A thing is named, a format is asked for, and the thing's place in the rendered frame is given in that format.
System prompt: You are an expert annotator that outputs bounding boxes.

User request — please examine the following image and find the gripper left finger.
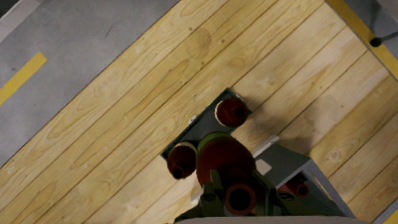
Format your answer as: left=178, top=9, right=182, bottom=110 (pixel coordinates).
left=172, top=170, right=226, bottom=224

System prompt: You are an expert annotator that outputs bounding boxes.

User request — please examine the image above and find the dark grey tray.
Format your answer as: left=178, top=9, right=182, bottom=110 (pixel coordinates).
left=160, top=87, right=238, bottom=162

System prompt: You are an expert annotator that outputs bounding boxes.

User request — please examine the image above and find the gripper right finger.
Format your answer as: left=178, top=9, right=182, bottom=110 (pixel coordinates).
left=249, top=169, right=332, bottom=216

